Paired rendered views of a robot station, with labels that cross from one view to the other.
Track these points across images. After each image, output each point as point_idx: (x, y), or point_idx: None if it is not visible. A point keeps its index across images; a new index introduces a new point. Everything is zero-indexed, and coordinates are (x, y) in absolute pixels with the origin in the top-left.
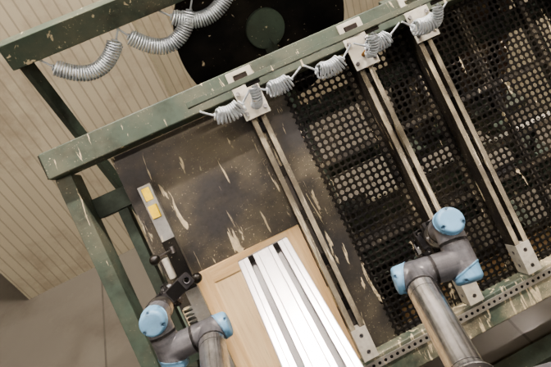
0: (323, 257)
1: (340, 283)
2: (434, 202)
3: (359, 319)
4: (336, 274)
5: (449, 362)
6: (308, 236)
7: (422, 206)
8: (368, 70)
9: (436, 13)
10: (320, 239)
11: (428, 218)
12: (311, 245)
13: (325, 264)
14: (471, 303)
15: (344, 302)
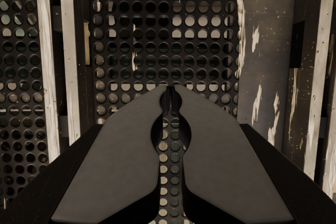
0: (322, 133)
1: (322, 70)
2: (55, 133)
3: None
4: (321, 90)
5: None
6: (328, 185)
7: (83, 132)
8: None
9: None
10: (312, 170)
11: (81, 106)
12: (334, 167)
13: (325, 119)
14: None
15: (334, 26)
